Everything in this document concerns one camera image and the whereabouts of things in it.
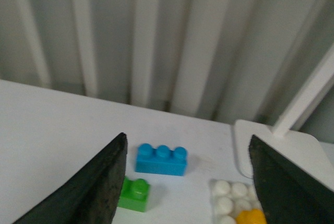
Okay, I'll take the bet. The green two-stud block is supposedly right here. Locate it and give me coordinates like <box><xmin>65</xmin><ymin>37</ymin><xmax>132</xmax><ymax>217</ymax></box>
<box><xmin>117</xmin><ymin>177</ymin><xmax>150</xmax><ymax>213</ymax></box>

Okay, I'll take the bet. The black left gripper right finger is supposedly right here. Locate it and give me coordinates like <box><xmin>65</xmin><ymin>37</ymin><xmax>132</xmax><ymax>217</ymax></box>
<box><xmin>248</xmin><ymin>135</ymin><xmax>333</xmax><ymax>223</ymax></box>

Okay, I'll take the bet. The blue three-stud block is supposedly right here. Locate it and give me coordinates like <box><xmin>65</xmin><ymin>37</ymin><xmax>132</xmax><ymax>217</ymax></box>
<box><xmin>135</xmin><ymin>143</ymin><xmax>188</xmax><ymax>176</ymax></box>

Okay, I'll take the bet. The white lamp stand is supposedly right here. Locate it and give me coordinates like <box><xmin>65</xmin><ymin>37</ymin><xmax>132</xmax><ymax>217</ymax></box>
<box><xmin>233</xmin><ymin>48</ymin><xmax>333</xmax><ymax>190</ymax></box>

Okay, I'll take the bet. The white studded base plate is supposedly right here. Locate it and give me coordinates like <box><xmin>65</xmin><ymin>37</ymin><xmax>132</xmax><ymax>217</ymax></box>
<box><xmin>209</xmin><ymin>179</ymin><xmax>262</xmax><ymax>223</ymax></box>

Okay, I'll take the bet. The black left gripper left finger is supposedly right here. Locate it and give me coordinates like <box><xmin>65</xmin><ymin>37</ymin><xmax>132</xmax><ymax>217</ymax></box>
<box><xmin>15</xmin><ymin>133</ymin><xmax>127</xmax><ymax>223</ymax></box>

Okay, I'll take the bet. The yellow two-stud block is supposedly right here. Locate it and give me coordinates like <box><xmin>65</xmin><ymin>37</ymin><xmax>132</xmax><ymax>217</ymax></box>
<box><xmin>235</xmin><ymin>209</ymin><xmax>267</xmax><ymax>224</ymax></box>

